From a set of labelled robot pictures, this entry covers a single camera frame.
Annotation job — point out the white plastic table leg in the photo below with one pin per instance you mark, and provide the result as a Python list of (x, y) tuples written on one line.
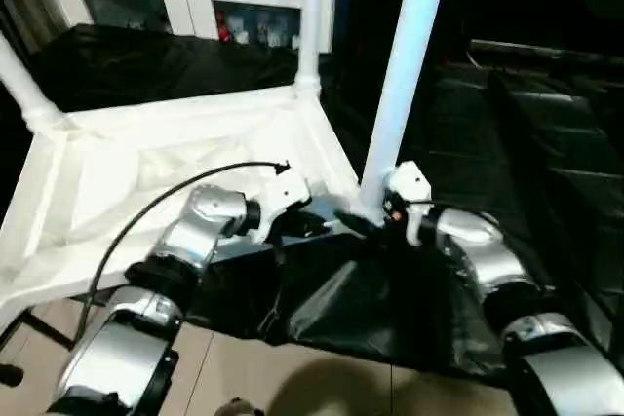
[(27, 85), (409, 56), (311, 17)]

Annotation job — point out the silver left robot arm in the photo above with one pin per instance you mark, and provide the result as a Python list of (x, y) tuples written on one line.
[(166, 270)]

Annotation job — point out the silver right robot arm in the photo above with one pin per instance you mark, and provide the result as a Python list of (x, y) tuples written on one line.
[(507, 280)]

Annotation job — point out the black plastic mat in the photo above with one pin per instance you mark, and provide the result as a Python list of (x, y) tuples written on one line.
[(546, 163)]

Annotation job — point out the black robot left foot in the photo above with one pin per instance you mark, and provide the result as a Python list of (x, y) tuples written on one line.
[(240, 408)]

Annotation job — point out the red bottle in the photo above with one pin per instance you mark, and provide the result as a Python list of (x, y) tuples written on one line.
[(223, 28)]

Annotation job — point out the black folding stand legs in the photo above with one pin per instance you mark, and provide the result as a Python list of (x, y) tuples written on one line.
[(34, 343)]

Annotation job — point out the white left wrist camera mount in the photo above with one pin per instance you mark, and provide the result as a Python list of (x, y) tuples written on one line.
[(285, 192)]

